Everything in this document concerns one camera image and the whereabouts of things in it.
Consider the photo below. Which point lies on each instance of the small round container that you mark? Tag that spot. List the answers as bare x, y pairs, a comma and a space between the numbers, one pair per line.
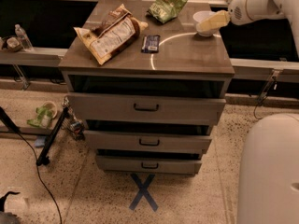
10, 44

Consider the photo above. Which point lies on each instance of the top grey drawer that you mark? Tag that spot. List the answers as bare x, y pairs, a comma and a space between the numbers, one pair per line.
146, 109

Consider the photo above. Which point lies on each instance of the green chip bag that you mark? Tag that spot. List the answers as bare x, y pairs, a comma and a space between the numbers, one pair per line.
166, 10

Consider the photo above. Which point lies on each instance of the clear plastic water bottle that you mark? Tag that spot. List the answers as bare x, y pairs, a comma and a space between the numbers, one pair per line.
24, 39

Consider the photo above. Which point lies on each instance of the grey drawer cabinet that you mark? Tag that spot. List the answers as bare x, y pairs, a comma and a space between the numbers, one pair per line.
187, 65

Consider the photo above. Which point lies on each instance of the bottom grey drawer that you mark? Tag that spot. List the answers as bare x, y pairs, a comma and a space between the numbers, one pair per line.
138, 165

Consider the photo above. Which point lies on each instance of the black tripod leg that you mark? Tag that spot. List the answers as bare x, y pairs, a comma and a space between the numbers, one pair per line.
43, 158

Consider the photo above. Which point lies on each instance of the middle grey drawer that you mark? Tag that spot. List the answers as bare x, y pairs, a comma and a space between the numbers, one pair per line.
148, 142

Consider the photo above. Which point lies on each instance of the brown chip bag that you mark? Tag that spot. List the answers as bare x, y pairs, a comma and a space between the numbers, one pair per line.
116, 32

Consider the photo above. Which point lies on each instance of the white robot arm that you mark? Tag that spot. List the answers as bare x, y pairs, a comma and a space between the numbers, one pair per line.
268, 190

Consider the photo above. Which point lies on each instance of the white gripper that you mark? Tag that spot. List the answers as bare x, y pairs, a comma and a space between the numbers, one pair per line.
242, 13

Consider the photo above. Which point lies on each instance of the green and white bag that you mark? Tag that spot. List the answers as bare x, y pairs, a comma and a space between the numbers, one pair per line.
44, 115

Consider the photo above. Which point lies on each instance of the blue tape cross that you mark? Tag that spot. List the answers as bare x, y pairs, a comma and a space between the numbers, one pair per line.
143, 192

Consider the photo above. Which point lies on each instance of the dark blue snack bar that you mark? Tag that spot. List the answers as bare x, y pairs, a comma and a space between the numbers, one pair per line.
150, 44

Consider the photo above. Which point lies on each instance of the grey drawer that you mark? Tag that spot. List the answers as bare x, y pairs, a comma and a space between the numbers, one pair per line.
138, 165
146, 109
148, 142

